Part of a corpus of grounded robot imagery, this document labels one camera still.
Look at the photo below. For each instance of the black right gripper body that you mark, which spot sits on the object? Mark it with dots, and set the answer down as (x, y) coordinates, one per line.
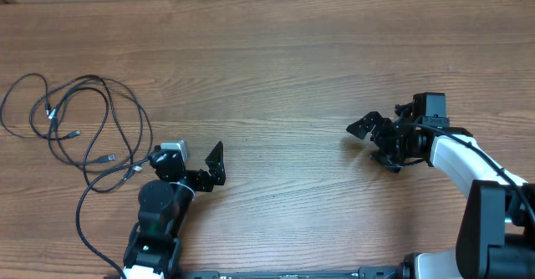
(394, 144)

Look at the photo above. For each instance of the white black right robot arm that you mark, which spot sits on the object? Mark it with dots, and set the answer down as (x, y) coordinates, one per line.
(496, 237)

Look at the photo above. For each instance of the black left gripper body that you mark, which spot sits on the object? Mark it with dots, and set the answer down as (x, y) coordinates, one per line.
(196, 180)

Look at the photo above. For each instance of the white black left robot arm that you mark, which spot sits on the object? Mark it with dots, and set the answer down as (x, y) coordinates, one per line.
(154, 248)

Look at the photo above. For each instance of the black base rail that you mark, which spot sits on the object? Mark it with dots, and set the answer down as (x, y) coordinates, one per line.
(292, 275)

